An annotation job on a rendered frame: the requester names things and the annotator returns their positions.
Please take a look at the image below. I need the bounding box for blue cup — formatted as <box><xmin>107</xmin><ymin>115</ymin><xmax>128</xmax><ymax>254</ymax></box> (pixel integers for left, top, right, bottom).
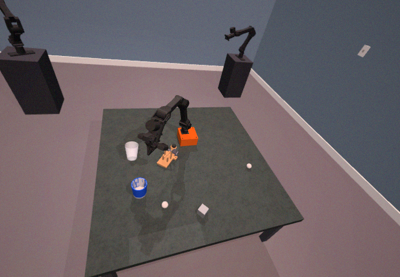
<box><xmin>131</xmin><ymin>178</ymin><xmax>147</xmax><ymax>199</ymax></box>

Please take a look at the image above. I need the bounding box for white plastic cup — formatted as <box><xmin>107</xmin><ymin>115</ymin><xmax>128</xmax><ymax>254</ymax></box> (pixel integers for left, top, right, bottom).
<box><xmin>125</xmin><ymin>141</ymin><xmax>138</xmax><ymax>161</ymax></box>

